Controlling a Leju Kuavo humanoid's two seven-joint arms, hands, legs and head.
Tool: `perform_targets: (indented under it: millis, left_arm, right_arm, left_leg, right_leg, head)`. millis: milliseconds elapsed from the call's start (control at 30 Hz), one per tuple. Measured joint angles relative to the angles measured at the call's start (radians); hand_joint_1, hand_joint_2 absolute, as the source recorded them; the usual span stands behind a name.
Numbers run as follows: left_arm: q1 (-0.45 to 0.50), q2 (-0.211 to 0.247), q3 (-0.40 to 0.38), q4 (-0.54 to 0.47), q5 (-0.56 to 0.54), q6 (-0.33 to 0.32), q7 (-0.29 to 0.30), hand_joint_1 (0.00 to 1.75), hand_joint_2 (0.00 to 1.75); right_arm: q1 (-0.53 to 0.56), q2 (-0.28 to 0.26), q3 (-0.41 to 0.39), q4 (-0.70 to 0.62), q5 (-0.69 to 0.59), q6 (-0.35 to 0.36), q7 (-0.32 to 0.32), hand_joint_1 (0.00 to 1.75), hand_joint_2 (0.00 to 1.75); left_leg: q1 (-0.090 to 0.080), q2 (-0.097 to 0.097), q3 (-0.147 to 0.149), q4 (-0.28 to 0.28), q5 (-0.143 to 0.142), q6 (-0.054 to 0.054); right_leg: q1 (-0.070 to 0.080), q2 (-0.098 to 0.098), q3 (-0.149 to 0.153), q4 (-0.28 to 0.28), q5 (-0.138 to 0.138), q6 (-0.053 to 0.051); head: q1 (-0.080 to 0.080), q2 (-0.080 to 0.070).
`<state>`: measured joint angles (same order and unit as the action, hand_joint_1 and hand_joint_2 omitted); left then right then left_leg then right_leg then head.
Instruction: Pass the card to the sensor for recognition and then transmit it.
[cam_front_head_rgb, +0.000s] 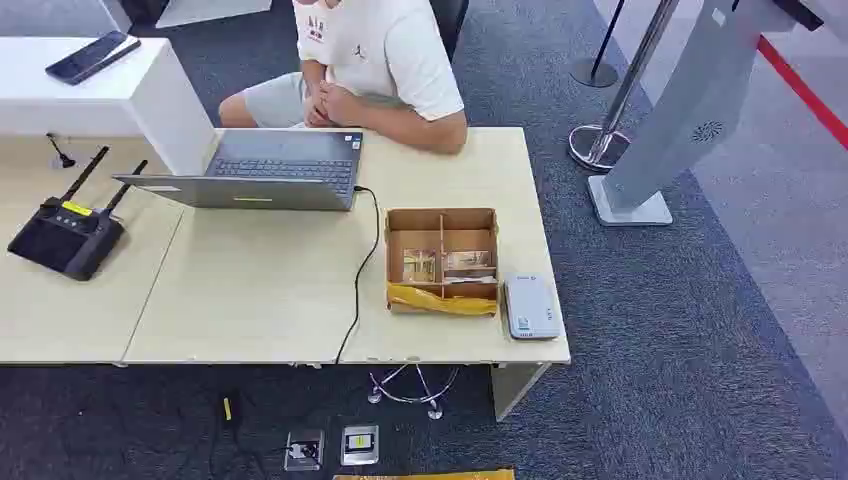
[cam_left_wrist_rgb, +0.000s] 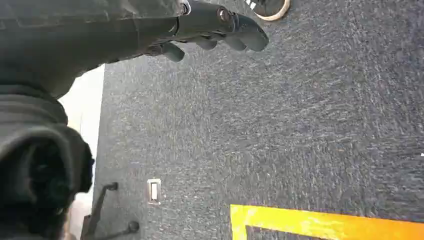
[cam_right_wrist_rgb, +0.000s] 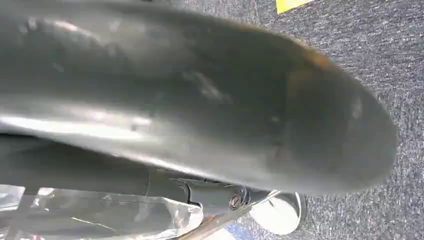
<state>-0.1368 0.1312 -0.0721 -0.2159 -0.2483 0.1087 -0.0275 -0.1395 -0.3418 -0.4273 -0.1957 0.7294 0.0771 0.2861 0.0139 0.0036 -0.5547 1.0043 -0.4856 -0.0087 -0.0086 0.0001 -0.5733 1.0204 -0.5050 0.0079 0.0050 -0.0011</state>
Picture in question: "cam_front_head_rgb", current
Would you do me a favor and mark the black laptop cable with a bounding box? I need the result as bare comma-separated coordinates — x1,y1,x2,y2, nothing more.
333,185,383,366

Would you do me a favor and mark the yellow sheet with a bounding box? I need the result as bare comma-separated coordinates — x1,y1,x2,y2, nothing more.
331,468,516,480

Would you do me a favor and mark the black chair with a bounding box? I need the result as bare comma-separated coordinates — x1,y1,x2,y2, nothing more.
427,0,471,64

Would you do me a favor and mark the card with pale print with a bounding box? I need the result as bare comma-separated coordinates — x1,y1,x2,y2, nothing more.
402,248,439,285

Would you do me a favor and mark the open floor socket box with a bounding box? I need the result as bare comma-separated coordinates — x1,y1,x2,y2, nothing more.
283,429,326,473

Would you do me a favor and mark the closed floor socket box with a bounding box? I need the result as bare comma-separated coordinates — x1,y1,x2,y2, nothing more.
340,425,381,468

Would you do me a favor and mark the card with brown print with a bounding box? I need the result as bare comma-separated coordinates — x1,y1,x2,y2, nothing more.
443,250,497,285

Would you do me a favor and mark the chrome stanchion post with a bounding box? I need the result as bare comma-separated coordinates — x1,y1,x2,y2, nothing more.
567,0,682,174

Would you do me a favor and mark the chrome wire chair base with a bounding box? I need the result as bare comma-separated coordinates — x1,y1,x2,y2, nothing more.
366,363,460,421

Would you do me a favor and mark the small black desk microphone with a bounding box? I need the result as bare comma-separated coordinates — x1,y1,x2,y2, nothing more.
45,132,77,170

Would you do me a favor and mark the black remote controller with antennas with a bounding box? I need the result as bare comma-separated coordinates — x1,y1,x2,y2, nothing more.
7,145,150,283

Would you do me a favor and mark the grey laptop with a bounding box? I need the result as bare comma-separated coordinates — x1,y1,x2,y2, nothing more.
111,128,364,213

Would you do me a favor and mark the black stanchion post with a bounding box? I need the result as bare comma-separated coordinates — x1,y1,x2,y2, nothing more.
570,0,627,89

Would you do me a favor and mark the grey kiosk stand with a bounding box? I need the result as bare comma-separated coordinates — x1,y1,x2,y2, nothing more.
586,0,825,229

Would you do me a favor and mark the yellow tape strip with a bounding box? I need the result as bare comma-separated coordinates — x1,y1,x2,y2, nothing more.
386,282,498,317

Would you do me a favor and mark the black smartphone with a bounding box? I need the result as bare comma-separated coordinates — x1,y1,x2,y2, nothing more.
44,30,142,87

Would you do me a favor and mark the black cable with yellow tag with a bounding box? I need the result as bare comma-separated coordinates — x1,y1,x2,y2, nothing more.
209,389,291,480

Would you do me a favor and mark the white block table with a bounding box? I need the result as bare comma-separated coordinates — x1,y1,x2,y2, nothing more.
0,36,217,177

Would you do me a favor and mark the white card reader device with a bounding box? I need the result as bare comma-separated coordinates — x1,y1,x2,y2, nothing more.
503,273,563,342

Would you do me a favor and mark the wooden card box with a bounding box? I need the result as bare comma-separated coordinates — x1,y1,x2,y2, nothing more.
384,207,500,317

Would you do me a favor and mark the pale wooden side desk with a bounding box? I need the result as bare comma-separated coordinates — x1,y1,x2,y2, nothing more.
0,135,187,368

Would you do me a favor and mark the person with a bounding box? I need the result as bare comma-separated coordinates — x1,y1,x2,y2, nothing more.
217,0,469,156

